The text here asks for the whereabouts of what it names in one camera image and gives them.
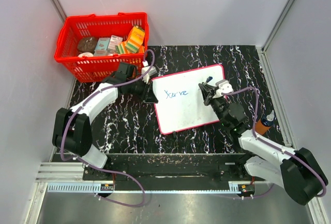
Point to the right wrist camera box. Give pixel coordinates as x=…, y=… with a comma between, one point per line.
x=223, y=87

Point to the orange spray bottle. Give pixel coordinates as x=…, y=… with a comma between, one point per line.
x=265, y=123

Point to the pink white snack box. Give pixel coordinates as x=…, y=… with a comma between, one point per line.
x=113, y=43

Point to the green yellow sponge pack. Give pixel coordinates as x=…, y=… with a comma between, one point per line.
x=122, y=49

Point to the red plastic shopping basket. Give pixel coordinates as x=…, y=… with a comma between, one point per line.
x=96, y=68

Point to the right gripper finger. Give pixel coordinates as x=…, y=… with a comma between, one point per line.
x=207, y=97
x=206, y=88

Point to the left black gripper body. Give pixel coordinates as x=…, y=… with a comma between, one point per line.
x=144, y=90

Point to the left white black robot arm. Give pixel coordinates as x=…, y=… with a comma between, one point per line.
x=72, y=129

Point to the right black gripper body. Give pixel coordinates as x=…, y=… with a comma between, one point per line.
x=219, y=103

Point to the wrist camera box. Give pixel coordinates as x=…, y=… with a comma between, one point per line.
x=147, y=73
x=223, y=87

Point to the pink framed whiteboard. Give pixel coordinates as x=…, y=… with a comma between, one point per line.
x=180, y=102

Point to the light blue snack box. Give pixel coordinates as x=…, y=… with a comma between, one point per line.
x=101, y=47

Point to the white round lid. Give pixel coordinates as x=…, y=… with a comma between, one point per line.
x=85, y=54

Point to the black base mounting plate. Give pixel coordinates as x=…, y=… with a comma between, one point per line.
x=179, y=172

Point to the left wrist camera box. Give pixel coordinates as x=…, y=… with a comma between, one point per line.
x=147, y=73

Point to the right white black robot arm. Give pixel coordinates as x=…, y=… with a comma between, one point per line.
x=296, y=171

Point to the orange yellow sponge pack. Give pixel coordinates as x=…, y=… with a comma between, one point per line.
x=135, y=37

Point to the blue capped whiteboard marker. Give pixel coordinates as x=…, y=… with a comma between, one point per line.
x=208, y=79

